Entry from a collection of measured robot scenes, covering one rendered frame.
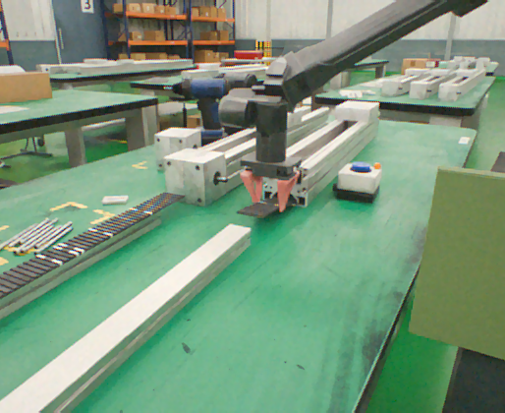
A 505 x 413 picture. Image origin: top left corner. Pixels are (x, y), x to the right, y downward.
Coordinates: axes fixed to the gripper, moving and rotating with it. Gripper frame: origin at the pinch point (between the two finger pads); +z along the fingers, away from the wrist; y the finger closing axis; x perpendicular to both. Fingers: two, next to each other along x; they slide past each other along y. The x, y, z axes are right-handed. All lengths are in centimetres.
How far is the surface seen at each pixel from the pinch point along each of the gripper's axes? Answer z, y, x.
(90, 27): -71, 972, -896
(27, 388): 0, 1, 52
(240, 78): -18, 38, -60
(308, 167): -6.0, -4.7, -8.2
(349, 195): 1.2, -11.9, -15.8
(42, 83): -6, 197, -105
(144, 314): -0.2, -1.4, 38.7
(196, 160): -6.8, 16.3, 0.5
